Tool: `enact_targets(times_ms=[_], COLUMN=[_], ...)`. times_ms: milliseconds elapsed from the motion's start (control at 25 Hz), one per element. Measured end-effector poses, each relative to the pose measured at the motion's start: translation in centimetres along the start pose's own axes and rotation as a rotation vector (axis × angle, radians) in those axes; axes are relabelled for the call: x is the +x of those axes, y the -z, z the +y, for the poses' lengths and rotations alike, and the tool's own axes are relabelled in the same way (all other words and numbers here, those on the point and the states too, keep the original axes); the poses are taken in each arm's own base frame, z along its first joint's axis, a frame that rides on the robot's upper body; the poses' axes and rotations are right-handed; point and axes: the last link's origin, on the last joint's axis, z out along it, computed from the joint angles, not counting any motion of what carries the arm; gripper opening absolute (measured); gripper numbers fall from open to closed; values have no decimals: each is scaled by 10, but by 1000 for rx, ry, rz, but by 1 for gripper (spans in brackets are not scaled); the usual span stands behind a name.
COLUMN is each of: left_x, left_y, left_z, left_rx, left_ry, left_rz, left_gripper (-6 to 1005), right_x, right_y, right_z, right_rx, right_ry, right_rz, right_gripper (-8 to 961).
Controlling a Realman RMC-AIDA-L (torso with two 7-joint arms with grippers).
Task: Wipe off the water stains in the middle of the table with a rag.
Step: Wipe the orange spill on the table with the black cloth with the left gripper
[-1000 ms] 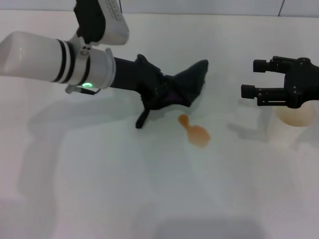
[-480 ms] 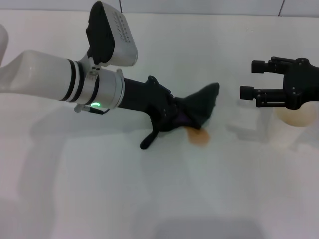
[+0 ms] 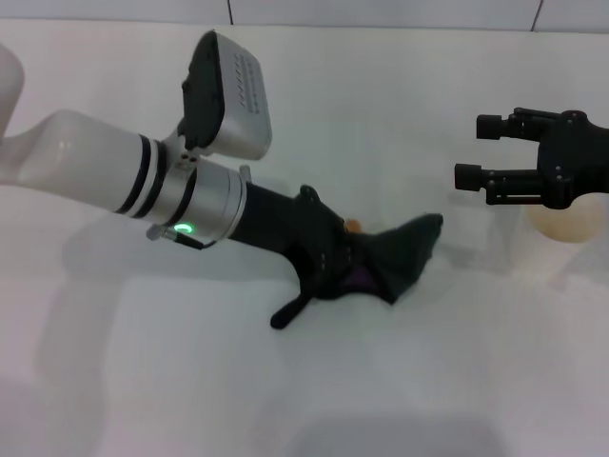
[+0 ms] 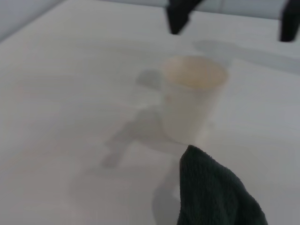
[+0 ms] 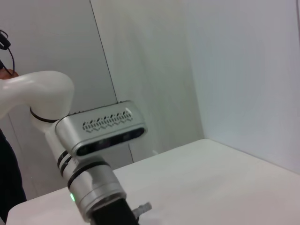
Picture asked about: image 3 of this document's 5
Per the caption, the dark blue rag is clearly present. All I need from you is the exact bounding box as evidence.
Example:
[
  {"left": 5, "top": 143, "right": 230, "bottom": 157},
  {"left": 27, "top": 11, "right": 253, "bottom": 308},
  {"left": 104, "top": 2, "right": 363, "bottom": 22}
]
[{"left": 269, "top": 212, "right": 444, "bottom": 330}]

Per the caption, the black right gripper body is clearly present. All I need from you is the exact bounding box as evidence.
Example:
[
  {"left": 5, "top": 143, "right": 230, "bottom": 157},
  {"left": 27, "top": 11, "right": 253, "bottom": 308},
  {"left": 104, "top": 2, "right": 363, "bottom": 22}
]
[{"left": 536, "top": 109, "right": 609, "bottom": 210}]

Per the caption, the white paper cup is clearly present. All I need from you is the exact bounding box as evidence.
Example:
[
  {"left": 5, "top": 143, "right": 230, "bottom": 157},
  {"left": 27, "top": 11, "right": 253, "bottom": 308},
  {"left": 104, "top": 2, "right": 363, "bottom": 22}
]
[{"left": 503, "top": 192, "right": 604, "bottom": 282}]

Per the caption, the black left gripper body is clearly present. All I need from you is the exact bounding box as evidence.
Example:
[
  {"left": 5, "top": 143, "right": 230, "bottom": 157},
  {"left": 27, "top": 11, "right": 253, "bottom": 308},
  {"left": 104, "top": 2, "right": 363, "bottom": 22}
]
[{"left": 227, "top": 183, "right": 351, "bottom": 299}]

